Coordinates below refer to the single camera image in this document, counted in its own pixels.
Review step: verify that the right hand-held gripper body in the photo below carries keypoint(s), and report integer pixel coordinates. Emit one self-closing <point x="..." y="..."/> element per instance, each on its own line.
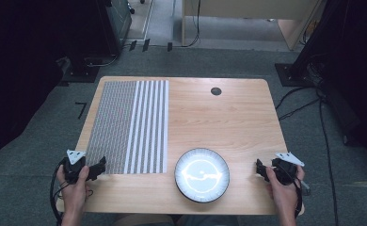
<point x="285" y="169"/>

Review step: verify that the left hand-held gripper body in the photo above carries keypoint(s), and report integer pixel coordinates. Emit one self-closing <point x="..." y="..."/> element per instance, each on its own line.
<point x="73" y="168"/>

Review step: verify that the white plate with dark rim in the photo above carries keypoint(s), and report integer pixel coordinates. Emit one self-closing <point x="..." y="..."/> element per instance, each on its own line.
<point x="202" y="175"/>

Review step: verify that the person's right hand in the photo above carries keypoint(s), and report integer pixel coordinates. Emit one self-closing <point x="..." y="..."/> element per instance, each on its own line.
<point x="282" y="194"/>

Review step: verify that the person's left hand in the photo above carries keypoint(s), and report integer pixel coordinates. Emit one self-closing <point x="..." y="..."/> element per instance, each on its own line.
<point x="75" y="194"/>

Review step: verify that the grey and white striped placemat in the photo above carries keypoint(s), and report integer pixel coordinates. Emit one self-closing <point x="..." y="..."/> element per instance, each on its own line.
<point x="125" y="125"/>

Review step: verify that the round black table grommet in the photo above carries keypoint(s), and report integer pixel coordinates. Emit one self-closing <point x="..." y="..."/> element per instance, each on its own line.
<point x="216" y="91"/>

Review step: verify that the person's legs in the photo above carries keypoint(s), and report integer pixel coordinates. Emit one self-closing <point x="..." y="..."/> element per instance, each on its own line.
<point x="175" y="220"/>

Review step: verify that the grey green cabinet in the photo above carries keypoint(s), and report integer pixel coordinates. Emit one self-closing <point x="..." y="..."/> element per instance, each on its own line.
<point x="120" y="19"/>

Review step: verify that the light wooden desk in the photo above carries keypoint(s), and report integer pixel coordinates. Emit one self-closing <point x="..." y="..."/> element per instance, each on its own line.
<point x="250" y="8"/>

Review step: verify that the black stand with base plate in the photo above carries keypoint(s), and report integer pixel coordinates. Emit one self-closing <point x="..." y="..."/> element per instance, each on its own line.
<point x="300" y="62"/>
<point x="84" y="47"/>

